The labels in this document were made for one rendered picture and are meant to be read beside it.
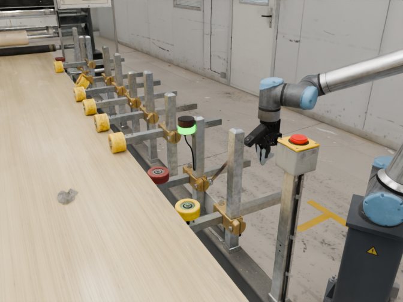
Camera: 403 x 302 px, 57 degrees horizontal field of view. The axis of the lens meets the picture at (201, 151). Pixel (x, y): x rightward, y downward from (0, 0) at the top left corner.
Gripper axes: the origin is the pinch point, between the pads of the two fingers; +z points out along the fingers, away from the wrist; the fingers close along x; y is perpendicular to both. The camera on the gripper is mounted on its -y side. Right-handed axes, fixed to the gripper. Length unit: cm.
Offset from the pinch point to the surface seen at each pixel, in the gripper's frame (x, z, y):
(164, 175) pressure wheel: -3.7, -8.1, -46.8
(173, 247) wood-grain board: -40, -8, -59
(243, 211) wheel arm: -26.3, 0.0, -26.8
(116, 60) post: 94, -30, -34
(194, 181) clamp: -5.5, -3.3, -35.2
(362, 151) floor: 97, 83, 198
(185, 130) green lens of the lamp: -6.3, -25.4, -39.1
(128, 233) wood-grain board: -29, -8, -68
